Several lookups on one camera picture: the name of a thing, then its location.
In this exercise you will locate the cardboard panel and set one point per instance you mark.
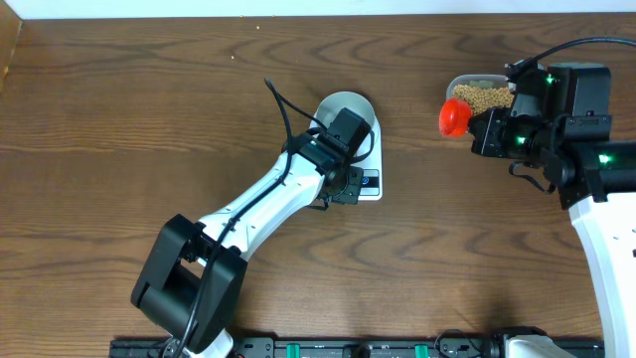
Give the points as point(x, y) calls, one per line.
point(10, 30)

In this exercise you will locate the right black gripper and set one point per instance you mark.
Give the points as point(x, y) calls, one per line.
point(486, 138)

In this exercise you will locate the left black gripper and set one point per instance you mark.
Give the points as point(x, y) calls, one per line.
point(351, 195)

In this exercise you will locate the soybeans in container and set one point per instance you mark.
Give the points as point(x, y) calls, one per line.
point(480, 100)

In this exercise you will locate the white digital kitchen scale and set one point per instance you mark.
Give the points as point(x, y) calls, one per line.
point(372, 164)

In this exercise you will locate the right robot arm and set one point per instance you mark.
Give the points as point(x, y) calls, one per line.
point(560, 122)

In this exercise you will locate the red plastic measuring scoop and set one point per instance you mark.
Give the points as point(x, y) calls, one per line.
point(453, 118)

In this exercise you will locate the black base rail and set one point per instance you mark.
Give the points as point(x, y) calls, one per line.
point(265, 347)

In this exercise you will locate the grey round bowl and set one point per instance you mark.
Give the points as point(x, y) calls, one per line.
point(331, 105)

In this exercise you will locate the clear plastic container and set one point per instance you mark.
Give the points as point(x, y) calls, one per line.
point(480, 81)

